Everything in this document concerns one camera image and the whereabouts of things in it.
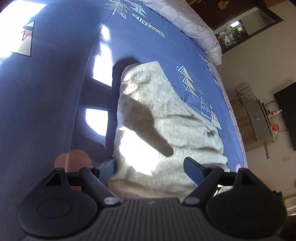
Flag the white lavender rolled quilt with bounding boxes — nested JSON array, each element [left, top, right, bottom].
[[142, 0, 222, 65]]

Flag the dark wooden door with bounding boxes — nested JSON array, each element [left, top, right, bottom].
[[184, 0, 271, 31]]

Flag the white perforated box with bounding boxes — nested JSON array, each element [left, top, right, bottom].
[[236, 83, 257, 105]]

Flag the grey cabinet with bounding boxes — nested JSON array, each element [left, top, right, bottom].
[[245, 100, 271, 141]]

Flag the light grey knit pants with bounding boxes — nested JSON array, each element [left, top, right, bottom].
[[107, 61, 229, 200]]

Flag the black television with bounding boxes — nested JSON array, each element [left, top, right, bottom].
[[274, 82, 296, 151]]

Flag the blue patterned bed sheet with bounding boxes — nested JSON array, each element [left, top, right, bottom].
[[1, 1, 247, 240]]

